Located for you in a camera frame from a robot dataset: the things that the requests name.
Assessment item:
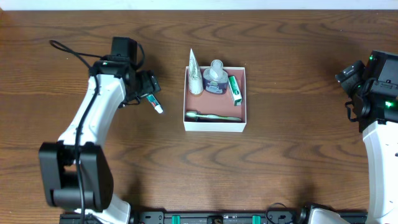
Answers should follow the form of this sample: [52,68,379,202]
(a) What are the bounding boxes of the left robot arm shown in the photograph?
[39,37,163,223]

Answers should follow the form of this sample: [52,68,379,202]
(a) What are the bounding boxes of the clear sanitizer bottle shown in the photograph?
[203,59,228,95]

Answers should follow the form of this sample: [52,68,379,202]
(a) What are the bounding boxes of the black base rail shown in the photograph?
[59,203,368,224]

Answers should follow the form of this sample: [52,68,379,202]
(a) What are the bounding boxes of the white box pink interior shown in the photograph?
[183,67,247,133]

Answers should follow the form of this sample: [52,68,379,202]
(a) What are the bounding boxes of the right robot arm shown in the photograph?
[298,50,397,224]

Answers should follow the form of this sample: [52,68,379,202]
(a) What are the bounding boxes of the teal toothpaste tube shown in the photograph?
[146,94,164,114]

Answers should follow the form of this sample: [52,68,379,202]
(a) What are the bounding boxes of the white standing tube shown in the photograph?
[188,49,203,95]

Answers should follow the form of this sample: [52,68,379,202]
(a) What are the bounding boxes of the green soap box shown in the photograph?
[228,76,243,106]

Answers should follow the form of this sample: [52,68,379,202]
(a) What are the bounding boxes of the green toothbrush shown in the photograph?
[185,111,242,122]

